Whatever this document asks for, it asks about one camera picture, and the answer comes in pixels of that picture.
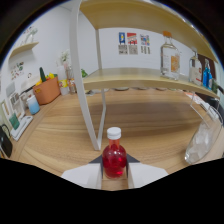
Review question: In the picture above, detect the small red liquid bottle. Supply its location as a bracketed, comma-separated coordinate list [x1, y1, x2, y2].
[101, 126, 128, 180]

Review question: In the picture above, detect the clear glass with ice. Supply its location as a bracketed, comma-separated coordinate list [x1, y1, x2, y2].
[184, 105, 224, 165]

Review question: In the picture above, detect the white tray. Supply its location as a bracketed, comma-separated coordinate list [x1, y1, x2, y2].
[9, 114, 34, 142]

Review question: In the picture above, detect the black handbag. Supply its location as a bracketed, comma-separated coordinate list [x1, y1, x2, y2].
[0, 123, 14, 159]

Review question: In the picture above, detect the orange basket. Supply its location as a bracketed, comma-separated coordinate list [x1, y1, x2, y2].
[32, 75, 62, 106]

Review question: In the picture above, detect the white two-tier wooden shelf rack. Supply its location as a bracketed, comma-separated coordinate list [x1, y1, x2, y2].
[68, 0, 221, 152]

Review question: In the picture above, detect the green toy cucumber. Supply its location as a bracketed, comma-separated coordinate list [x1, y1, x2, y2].
[39, 66, 48, 83]

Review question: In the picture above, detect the clear bottle with red label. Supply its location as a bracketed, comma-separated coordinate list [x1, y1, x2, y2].
[188, 50, 203, 87]

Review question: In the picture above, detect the white figurine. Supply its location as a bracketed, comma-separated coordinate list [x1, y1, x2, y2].
[24, 28, 38, 44]

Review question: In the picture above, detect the multicolour wall poster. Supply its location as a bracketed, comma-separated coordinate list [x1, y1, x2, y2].
[139, 33, 151, 55]

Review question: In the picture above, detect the blue wall poster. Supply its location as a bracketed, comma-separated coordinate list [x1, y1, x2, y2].
[118, 31, 127, 55]

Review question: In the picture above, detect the wooden wall shelf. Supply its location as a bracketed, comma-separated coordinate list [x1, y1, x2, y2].
[9, 41, 40, 59]

